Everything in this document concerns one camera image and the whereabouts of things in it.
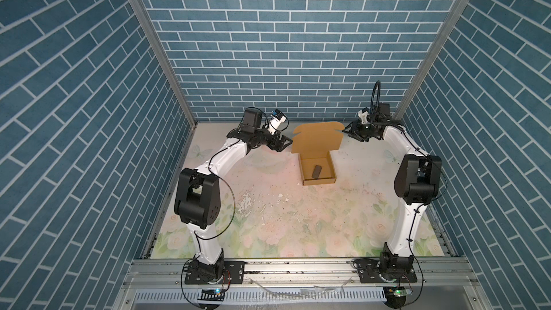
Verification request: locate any brown cardboard box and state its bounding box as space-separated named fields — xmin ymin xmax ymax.
xmin=291 ymin=121 xmax=344 ymax=186

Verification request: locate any small brown cardboard piece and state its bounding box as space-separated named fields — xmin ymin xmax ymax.
xmin=311 ymin=164 xmax=323 ymax=179

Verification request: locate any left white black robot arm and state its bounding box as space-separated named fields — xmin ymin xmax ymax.
xmin=174 ymin=107 xmax=292 ymax=271

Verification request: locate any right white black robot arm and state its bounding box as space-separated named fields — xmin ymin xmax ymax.
xmin=343 ymin=103 xmax=442 ymax=283

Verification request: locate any right green circuit board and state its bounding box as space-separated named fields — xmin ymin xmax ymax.
xmin=384 ymin=287 xmax=411 ymax=300

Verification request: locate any green circuit board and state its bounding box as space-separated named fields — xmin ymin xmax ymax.
xmin=198 ymin=288 xmax=226 ymax=303
xmin=384 ymin=287 xmax=411 ymax=300

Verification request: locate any left green circuit board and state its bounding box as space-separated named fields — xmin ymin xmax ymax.
xmin=198 ymin=288 xmax=226 ymax=303

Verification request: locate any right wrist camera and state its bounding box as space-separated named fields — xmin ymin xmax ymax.
xmin=358 ymin=108 xmax=371 ymax=126

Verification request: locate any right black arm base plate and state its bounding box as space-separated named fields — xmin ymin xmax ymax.
xmin=350 ymin=258 xmax=418 ymax=284

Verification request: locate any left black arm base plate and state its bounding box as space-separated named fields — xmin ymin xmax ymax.
xmin=184 ymin=261 xmax=245 ymax=285

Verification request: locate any aluminium mounting rail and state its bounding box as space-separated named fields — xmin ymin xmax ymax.
xmin=123 ymin=257 xmax=479 ymax=288

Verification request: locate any white slotted cable duct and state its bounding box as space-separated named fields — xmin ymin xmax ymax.
xmin=134 ymin=286 xmax=386 ymax=305

